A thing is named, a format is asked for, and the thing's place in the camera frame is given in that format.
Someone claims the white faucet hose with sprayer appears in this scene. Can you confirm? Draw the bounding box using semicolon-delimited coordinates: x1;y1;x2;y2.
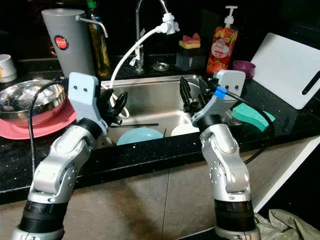
109;13;181;92

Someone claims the orange dish soap pump bottle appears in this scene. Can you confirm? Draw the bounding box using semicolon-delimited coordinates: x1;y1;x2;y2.
205;5;240;76

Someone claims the white mug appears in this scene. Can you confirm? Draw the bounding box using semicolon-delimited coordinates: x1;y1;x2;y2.
0;53;18;84

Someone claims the chrome sink faucet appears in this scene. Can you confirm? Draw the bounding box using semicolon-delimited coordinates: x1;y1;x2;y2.
133;0;169;72

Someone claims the grey water dispenser red logo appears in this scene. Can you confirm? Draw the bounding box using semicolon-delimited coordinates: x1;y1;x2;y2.
40;8;109;79

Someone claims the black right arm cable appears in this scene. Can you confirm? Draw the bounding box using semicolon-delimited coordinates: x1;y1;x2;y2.
213;85;277;166

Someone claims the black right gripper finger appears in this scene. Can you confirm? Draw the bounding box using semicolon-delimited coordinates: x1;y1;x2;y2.
179;76;196;114
197;76;213;100

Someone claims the olive green bag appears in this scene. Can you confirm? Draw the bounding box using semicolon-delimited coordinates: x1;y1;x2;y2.
254;208;320;240

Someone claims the beige kitchen cabinet front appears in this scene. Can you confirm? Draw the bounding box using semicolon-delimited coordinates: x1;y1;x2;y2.
0;135;320;240

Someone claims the white bowl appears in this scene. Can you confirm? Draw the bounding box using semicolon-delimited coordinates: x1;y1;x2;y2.
170;123;201;138

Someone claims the stainless steel bowl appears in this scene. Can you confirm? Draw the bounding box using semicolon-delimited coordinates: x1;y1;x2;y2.
0;78;67;127

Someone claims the light blue plate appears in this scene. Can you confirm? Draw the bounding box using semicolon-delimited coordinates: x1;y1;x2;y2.
116;127;165;147

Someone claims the small purple bowl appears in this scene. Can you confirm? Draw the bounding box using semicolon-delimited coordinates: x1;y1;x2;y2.
232;60;256;80

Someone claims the dark sponge holder box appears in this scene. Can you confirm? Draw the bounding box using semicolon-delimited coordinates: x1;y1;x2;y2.
176;47;206;71

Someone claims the oil bottle green cap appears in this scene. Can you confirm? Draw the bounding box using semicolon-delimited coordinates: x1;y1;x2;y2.
85;0;112;79

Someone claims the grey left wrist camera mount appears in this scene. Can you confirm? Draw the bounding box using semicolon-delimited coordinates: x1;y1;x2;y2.
67;72;102;125

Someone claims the green sponge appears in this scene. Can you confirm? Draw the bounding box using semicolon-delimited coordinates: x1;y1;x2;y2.
231;102;276;133

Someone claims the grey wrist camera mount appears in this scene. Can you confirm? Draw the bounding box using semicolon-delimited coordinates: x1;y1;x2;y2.
191;69;247;126
67;72;102;125

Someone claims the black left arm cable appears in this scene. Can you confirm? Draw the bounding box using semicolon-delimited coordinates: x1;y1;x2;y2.
28;79;72;177

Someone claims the watermelon pattern sponge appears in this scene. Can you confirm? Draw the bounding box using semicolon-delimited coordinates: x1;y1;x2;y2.
178;33;202;50

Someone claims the chrome counter hole ring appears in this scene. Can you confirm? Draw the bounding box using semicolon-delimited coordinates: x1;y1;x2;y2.
152;61;171;72

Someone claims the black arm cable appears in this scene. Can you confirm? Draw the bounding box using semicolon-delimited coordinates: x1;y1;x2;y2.
28;79;72;177
213;85;277;166

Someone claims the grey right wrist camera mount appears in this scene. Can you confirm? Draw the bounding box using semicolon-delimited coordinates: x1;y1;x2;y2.
191;69;247;126

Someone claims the white cutting board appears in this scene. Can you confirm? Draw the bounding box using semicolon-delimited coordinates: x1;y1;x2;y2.
249;32;320;110

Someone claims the stainless steel sink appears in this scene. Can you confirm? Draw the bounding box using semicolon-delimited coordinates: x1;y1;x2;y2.
99;73;232;147

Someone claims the dark chopstick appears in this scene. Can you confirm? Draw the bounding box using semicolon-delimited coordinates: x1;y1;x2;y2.
122;123;160;128

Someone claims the pink plate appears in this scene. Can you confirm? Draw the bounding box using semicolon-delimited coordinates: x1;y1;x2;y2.
0;111;77;140

